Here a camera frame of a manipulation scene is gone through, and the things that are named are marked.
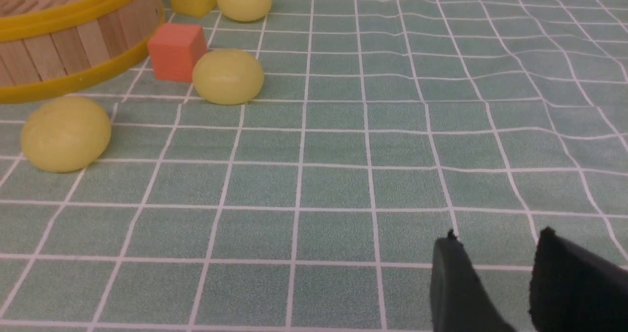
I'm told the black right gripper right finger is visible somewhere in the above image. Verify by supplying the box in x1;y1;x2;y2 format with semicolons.
529;227;628;332

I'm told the yellow bun front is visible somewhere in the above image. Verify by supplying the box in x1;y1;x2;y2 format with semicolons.
21;96;112;173

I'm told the orange cube block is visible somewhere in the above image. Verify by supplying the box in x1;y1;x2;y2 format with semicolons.
147;22;207;82

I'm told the green checked tablecloth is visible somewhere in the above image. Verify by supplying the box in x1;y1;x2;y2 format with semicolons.
1;0;628;332

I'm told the bamboo steamer tray yellow rim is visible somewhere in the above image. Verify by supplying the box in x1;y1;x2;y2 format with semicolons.
0;0;165;104

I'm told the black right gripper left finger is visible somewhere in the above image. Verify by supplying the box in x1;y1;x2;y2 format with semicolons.
430;229;515;332

